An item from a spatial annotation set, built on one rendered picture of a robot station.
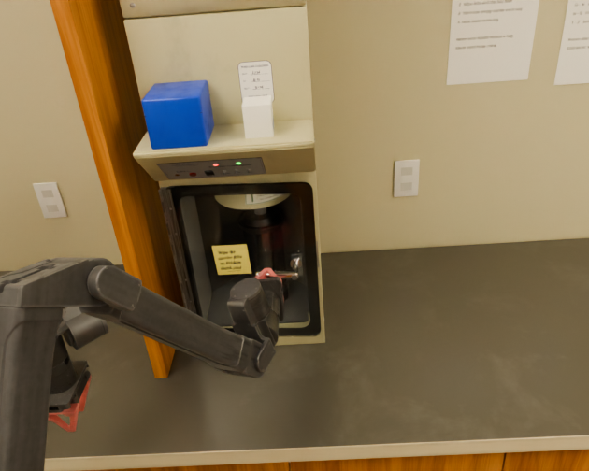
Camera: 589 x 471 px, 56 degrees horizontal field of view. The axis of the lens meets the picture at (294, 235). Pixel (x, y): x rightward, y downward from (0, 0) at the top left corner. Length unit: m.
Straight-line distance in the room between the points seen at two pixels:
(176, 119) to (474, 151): 0.93
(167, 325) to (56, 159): 1.00
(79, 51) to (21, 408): 0.59
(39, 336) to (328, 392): 0.76
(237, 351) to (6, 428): 0.39
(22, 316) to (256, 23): 0.64
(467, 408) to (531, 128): 0.80
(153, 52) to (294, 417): 0.77
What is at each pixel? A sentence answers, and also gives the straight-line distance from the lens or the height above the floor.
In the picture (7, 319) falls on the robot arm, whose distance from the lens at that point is 0.66.
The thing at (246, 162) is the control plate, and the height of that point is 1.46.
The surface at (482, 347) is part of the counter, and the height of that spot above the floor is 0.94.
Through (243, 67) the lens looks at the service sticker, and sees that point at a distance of 1.06.
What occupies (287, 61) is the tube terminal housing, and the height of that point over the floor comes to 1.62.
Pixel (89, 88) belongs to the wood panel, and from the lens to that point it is 1.03.
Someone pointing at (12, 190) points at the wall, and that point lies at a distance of 1.83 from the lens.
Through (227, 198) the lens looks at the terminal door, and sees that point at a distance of 1.14.
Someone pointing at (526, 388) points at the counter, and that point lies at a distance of 1.33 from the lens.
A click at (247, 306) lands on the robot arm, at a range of 0.96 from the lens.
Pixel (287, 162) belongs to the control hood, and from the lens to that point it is 1.04.
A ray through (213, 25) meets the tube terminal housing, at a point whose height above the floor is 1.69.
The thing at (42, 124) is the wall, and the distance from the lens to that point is 1.70.
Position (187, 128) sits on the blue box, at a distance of 0.99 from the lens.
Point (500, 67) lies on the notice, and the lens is 1.59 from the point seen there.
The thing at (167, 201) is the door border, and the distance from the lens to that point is 1.17.
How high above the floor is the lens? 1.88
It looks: 31 degrees down
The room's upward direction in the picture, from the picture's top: 5 degrees counter-clockwise
